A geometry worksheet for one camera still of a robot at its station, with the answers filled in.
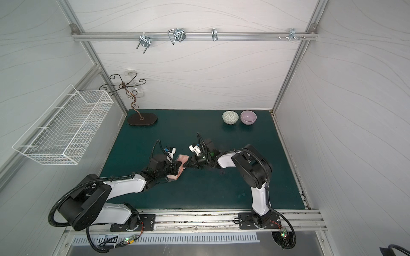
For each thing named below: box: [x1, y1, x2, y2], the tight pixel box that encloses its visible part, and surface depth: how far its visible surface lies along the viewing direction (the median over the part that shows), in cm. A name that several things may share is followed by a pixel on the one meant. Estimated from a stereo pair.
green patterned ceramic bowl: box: [221, 110, 240, 125], surface depth 117 cm
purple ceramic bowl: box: [239, 109, 258, 126], surface depth 113 cm
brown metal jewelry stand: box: [99, 72, 158, 126], surface depth 112 cm
